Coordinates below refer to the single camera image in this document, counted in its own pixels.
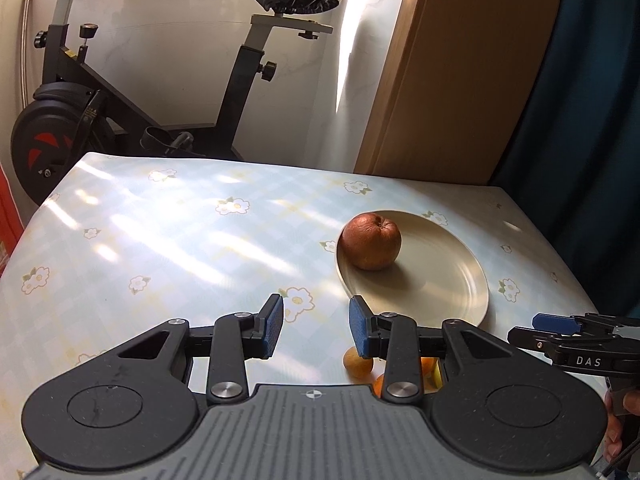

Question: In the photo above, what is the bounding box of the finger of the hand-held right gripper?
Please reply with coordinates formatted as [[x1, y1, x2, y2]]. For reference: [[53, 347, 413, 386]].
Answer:
[[532, 312, 640, 335], [507, 326, 576, 362]]

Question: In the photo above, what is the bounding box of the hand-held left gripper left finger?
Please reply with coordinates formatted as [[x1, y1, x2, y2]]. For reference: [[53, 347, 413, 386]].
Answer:
[[107, 294, 285, 406]]

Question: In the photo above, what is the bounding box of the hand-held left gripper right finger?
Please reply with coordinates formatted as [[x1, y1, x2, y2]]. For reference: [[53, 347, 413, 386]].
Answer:
[[348, 296, 526, 405]]

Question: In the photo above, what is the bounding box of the small tan round fruit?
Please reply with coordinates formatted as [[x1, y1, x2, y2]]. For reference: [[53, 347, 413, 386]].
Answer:
[[342, 347, 375, 380]]

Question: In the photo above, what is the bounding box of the cream round plate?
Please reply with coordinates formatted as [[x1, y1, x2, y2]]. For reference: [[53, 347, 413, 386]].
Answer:
[[334, 210, 490, 331]]

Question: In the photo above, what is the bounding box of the person's right hand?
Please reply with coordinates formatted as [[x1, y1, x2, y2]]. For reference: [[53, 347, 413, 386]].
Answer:
[[602, 390, 640, 463]]

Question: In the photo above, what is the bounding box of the wrinkled brownish red apple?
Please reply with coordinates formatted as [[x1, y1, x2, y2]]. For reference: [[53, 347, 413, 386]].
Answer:
[[341, 212, 402, 272]]

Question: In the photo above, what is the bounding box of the floral checked tablecloth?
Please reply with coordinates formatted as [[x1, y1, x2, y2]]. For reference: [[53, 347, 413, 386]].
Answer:
[[0, 152, 601, 480]]

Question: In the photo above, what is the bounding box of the dark blue curtain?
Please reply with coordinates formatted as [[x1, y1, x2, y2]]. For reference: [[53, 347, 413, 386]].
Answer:
[[490, 0, 640, 321]]

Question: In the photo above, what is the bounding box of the brown wooden panel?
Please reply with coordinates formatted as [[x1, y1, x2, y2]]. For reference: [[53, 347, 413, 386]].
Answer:
[[354, 0, 568, 186]]

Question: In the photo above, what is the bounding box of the black exercise bike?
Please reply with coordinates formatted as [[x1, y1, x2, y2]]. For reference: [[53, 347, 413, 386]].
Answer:
[[0, 0, 343, 206]]

